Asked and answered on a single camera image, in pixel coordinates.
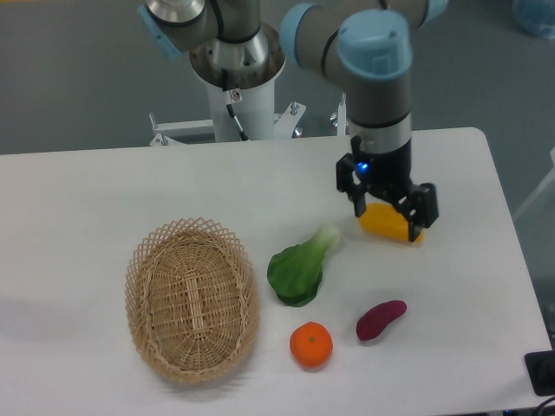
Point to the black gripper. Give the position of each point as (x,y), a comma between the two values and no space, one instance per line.
(387,176)

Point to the green leafy bok choy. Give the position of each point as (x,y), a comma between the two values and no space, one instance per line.
(296,272)

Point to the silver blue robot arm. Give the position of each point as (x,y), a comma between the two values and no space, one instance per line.
(362,47)

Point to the yellow mango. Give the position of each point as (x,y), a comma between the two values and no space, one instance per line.
(384,221)

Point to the purple sweet potato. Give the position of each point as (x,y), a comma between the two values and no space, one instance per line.
(375,320)

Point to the orange tangerine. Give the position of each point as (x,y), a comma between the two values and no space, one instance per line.
(311,345)

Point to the woven wicker basket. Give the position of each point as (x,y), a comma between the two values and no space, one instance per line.
(192,301)

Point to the blue plastic bag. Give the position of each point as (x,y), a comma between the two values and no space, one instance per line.
(535,17)

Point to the black device at edge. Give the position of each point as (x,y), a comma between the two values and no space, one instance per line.
(540,368)

